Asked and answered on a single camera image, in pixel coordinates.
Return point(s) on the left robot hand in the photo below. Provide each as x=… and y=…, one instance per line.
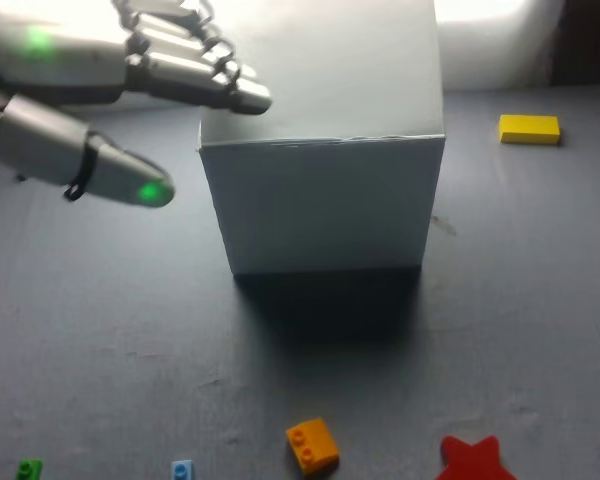
x=55, y=65

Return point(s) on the brown and white cardboard box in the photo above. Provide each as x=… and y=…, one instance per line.
x=325, y=200

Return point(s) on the yellow toy brick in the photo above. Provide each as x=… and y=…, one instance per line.
x=529, y=130

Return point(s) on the grey table cloth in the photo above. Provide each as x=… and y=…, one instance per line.
x=105, y=360

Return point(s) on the red star toy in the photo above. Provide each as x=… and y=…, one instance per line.
x=475, y=462

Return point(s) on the green toy brick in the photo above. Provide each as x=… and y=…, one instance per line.
x=29, y=471

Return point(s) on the blue toy brick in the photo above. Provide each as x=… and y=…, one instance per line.
x=183, y=471

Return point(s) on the orange toy brick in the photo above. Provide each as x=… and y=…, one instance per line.
x=312, y=447

